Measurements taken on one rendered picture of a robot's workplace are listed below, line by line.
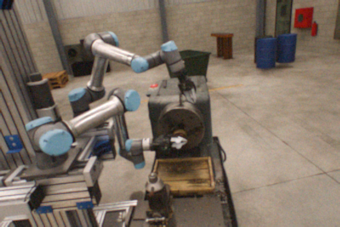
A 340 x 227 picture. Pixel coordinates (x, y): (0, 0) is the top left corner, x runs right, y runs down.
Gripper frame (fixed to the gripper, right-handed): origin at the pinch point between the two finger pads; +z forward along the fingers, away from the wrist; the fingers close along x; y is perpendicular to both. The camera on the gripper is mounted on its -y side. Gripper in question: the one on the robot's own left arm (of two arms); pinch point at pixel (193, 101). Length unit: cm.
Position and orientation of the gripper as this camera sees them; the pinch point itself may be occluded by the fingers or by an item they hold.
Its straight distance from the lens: 129.5
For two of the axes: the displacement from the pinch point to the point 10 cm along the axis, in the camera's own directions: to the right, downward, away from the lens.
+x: 9.0, -3.6, -2.4
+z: 4.3, 8.5, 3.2
